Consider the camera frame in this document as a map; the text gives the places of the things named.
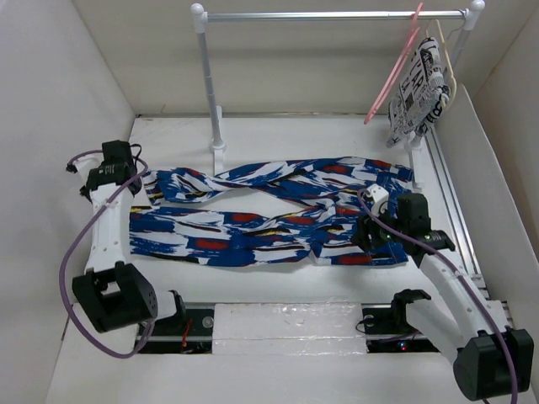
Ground cream plastic hanger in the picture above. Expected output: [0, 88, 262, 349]
[434, 19, 457, 111]

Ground black white printed garment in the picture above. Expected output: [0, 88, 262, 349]
[386, 37, 451, 148]

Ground blue white red patterned trousers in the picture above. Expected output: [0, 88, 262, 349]
[129, 157, 414, 268]

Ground white foam front board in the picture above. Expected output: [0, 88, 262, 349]
[212, 302, 367, 356]

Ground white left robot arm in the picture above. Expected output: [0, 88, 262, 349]
[67, 141, 189, 334]

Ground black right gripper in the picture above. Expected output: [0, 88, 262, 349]
[348, 200, 408, 252]

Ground pink plastic hanger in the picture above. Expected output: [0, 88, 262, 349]
[363, 3, 424, 125]

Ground white metal clothes rack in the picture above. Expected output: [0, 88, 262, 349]
[190, 1, 486, 173]

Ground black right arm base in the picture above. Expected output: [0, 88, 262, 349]
[355, 289, 439, 354]

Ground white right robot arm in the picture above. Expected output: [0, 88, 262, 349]
[352, 185, 534, 403]

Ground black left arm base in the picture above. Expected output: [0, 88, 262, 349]
[139, 303, 216, 355]

